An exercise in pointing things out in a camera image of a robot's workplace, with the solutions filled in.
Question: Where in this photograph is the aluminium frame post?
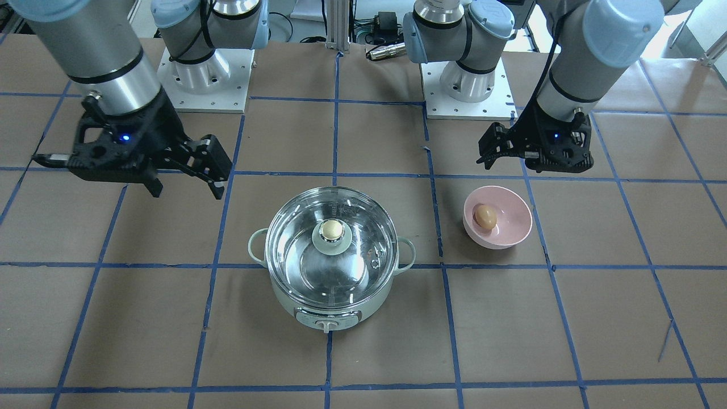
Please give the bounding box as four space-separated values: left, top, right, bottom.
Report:
324 1 353 55

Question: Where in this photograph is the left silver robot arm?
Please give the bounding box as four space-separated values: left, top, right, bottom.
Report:
402 1 699 173

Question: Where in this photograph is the pink bowl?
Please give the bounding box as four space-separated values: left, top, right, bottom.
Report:
462 185 534 249

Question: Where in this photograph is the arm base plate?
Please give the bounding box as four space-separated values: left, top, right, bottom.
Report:
420 60 519 121
157 49 255 114

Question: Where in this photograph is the pale green electric pot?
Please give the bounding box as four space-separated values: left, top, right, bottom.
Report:
248 186 416 333

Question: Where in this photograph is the brown egg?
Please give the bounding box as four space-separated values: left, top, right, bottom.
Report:
474 204 498 231

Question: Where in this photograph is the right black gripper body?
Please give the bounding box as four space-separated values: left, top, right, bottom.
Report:
33 90 232 185

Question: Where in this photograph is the black power adapter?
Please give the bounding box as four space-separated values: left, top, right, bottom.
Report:
374 11 398 35

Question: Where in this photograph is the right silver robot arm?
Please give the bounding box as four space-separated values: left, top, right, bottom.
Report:
10 1 269 199

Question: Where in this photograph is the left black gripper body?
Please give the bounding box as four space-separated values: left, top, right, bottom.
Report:
478 108 595 173

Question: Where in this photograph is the silver cable connector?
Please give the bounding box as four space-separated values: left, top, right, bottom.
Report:
365 42 407 61

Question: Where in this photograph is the glass pot lid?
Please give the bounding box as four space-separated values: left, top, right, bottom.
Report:
265 186 399 310

